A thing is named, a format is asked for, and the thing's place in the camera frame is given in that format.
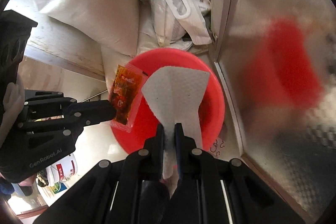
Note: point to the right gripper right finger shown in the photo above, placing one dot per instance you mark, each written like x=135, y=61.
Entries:
x=200, y=196

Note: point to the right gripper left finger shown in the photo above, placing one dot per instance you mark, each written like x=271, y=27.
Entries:
x=140, y=195

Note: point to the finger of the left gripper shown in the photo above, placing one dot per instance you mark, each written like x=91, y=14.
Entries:
x=81, y=114

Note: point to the red sauce packet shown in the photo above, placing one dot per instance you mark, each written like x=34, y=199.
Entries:
x=125, y=96

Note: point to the white paper towel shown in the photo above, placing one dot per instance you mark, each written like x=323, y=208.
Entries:
x=174, y=95

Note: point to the red plastic trash bin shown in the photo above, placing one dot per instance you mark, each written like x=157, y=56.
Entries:
x=211, y=111

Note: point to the left hand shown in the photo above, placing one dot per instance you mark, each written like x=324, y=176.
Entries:
x=24, y=188

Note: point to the green yellow packet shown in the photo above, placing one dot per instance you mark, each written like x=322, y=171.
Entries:
x=58, y=187

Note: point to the stainless steel cabinet door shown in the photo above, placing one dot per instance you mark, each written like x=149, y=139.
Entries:
x=276, y=61

